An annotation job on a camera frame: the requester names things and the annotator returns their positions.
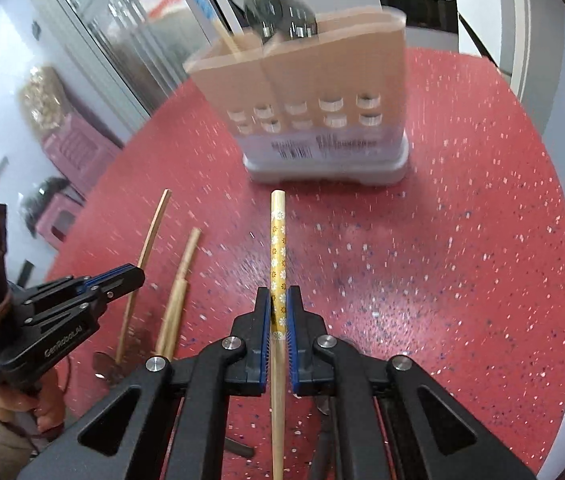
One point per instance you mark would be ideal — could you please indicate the bag of nuts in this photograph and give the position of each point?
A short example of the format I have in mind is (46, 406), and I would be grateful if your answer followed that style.
(45, 100)

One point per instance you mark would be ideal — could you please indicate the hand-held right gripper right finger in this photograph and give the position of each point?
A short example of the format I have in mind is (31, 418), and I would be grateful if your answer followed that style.
(292, 340)

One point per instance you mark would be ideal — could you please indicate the person's left hand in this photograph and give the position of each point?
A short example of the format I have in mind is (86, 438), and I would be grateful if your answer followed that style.
(50, 407)

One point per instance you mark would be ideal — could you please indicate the glass sliding door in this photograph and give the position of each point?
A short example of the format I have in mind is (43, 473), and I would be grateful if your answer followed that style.
(132, 25)

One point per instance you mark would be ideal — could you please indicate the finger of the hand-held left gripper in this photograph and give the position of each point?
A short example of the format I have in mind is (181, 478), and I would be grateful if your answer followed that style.
(62, 286)
(122, 285)

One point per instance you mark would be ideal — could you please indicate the dark wall switch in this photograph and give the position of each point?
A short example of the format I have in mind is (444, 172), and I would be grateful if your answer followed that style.
(38, 29)

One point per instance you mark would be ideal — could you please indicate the yellow floral chopstick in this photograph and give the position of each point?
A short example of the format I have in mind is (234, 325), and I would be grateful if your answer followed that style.
(278, 240)

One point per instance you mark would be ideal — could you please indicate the beige utensil holder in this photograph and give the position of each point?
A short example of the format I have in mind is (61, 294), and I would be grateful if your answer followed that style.
(322, 70)

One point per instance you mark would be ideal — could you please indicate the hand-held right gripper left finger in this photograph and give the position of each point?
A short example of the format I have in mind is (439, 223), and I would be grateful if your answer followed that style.
(262, 340)

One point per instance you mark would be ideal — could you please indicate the pink plastic stool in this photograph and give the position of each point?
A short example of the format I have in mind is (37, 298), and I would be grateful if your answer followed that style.
(82, 152)
(57, 220)

